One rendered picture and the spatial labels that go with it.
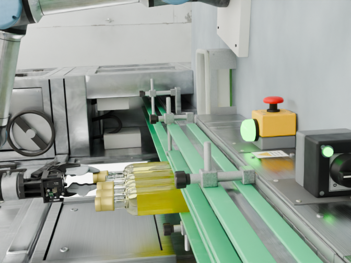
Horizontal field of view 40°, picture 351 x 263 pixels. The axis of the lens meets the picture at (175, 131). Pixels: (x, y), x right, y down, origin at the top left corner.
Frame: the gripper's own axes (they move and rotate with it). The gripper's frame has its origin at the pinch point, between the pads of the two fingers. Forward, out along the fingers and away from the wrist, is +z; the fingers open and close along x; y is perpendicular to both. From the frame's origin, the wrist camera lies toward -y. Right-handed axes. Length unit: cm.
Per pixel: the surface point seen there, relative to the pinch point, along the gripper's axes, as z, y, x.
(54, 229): -12.0, 4.8, -12.5
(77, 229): -5.6, 7.3, -11.9
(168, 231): 16.5, 30.4, -2.7
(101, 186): 1.8, 12.7, 2.4
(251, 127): 32, 41, 24
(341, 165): 34, 73, 27
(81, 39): -19, -364, 6
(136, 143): 17, -97, -21
